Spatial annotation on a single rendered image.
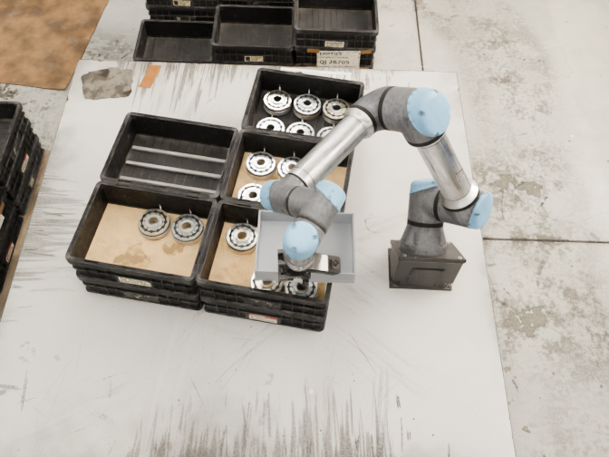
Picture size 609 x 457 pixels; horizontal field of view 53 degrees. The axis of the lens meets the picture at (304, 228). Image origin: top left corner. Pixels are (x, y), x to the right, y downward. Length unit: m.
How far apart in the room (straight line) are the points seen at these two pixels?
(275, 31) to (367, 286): 1.68
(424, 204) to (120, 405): 1.10
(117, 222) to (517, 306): 1.81
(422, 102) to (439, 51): 2.36
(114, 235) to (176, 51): 1.57
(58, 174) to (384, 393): 1.41
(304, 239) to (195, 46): 2.26
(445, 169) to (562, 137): 1.99
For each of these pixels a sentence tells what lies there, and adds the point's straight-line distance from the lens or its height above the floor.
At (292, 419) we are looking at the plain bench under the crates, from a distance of 1.91.
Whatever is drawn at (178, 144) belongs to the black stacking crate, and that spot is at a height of 0.83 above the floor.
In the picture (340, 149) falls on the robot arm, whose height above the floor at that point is 1.35.
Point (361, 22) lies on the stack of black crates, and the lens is 3.24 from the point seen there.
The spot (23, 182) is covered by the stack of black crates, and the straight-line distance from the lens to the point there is 3.06.
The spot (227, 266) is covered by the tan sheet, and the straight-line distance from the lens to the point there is 1.96.
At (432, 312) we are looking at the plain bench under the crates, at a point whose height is 0.70.
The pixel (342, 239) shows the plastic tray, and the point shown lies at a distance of 1.75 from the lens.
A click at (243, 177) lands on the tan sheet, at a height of 0.83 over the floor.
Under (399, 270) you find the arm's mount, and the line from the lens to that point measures 1.99.
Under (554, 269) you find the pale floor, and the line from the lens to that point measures 3.15.
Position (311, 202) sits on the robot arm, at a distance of 1.36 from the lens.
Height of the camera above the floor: 2.55
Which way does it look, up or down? 58 degrees down
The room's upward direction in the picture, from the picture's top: 3 degrees clockwise
